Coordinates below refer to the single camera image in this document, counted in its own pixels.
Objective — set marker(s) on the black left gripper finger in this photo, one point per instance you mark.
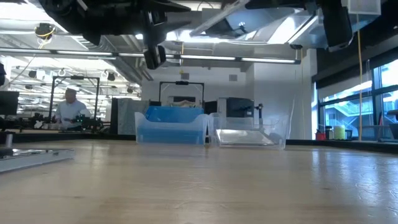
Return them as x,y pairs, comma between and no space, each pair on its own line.
171,4

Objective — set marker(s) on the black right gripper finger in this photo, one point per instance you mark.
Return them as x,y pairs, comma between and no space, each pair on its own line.
280,3

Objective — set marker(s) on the blue jewel case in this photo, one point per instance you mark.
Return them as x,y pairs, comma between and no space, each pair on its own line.
174,114
171,136

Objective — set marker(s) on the clear plastic bin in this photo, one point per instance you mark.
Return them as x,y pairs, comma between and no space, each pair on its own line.
280,130
140,119

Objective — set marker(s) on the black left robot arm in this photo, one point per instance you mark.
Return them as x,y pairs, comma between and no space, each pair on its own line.
93,18

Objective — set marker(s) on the white ceiling box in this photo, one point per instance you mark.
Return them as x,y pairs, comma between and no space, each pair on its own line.
367,6

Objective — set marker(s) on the long ceiling light bar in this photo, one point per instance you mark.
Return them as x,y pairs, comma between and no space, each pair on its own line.
202,57

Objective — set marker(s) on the grey partition panel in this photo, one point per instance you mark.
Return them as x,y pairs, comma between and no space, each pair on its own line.
127,115

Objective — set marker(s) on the yellow-green container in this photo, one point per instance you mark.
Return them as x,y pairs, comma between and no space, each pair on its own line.
339,132

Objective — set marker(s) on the black equipment box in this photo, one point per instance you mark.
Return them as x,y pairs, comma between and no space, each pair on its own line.
239,107

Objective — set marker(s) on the person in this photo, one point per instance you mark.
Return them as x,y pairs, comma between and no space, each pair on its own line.
71,112

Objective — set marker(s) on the red container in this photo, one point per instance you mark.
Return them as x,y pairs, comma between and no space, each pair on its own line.
320,136

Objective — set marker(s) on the black monitor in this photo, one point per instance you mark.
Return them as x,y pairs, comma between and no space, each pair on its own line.
8,103

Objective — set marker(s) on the black robot station frame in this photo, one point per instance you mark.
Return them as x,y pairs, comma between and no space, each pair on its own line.
182,82
74,77

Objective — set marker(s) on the black frame clamp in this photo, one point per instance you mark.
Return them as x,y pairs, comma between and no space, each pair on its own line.
260,109

